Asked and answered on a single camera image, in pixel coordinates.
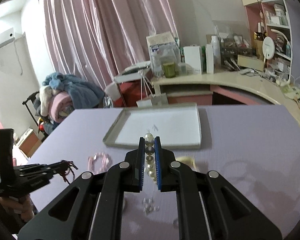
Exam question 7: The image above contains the person's left hand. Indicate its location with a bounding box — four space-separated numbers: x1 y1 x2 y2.
0 194 34 222

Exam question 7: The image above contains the white pearl bracelet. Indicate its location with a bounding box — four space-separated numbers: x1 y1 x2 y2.
143 132 158 183

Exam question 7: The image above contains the white paper shopping bag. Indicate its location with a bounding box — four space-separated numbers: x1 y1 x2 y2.
136 71 168 108

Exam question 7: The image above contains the curved cream desk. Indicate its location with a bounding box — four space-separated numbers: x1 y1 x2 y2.
151 72 300 127

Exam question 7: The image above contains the small silver earrings cluster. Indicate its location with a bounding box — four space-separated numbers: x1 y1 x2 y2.
141 197 160 215

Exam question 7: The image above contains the round white mirror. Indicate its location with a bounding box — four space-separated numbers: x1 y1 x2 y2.
262 36 275 66

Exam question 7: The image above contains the red storage box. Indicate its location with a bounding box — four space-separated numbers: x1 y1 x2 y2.
114 72 153 107

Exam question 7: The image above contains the white wall shelf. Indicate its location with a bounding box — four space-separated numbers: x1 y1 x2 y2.
242 0 300 83

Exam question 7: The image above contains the pink rolled blanket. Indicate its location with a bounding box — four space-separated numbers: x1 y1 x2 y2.
49 92 74 124

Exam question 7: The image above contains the tall narrow white box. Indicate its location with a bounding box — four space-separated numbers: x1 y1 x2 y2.
206 44 214 74

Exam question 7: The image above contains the pink curtain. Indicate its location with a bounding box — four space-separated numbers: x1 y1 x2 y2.
38 0 178 87

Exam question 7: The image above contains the white lotion bottle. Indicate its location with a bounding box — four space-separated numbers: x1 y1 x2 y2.
211 35 221 66

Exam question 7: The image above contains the plastic wrapped carton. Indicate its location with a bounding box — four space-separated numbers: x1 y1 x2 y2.
146 31 181 77

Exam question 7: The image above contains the white shallow tray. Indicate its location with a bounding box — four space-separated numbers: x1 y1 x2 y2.
103 103 202 150

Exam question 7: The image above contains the blue fluffy blanket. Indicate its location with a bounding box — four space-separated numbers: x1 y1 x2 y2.
42 72 105 109

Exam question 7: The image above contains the pink bead bracelet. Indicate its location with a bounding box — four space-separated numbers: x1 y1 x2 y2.
87 151 113 173

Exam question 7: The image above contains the large white box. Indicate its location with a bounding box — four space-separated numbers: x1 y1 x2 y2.
184 46 203 75

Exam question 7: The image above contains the green glass jar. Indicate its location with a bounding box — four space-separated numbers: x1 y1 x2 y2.
162 62 175 78

